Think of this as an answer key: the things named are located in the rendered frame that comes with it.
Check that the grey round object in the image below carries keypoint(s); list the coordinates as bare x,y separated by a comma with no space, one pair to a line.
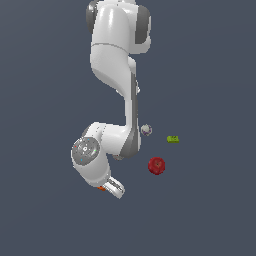
118,157

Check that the orange object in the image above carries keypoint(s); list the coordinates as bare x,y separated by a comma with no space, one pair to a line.
101,188

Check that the red apple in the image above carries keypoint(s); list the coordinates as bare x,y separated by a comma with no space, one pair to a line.
156,165

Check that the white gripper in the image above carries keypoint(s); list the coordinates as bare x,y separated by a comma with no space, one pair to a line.
114,187

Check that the green toy brick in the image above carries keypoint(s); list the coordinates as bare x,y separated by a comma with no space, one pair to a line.
173,139

